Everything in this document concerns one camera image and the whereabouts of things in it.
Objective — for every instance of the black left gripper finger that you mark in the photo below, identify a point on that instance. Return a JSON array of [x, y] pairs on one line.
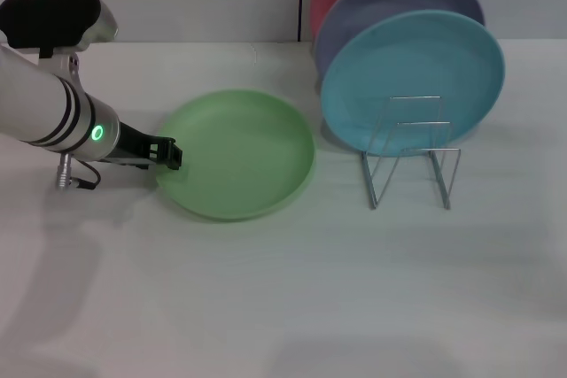
[[170, 154]]

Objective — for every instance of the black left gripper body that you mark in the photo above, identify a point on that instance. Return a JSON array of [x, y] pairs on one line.
[[133, 148]]

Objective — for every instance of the green round plate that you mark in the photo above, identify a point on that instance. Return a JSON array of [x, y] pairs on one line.
[[248, 156]]

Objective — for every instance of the left wrist camera housing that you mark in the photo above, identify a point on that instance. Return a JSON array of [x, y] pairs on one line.
[[48, 15]]

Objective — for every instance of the teal blue round plate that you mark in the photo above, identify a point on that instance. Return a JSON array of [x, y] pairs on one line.
[[398, 64]]

